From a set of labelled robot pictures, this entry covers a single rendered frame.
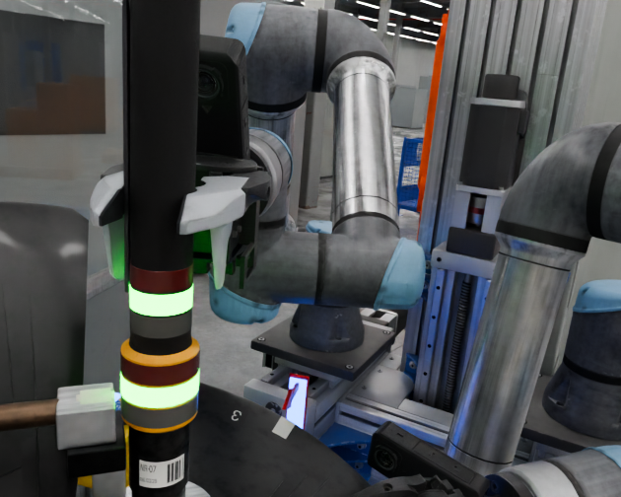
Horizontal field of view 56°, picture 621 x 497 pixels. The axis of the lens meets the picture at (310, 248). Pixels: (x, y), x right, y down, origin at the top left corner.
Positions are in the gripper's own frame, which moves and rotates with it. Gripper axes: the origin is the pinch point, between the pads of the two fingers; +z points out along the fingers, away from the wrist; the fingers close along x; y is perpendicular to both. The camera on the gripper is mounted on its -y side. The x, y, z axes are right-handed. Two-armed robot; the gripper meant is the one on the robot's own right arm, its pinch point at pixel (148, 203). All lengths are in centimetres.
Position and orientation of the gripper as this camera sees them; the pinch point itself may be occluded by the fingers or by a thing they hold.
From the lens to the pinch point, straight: 30.3
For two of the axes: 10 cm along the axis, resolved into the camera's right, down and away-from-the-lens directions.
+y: -0.8, 9.6, 2.7
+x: -9.9, -1.0, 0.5
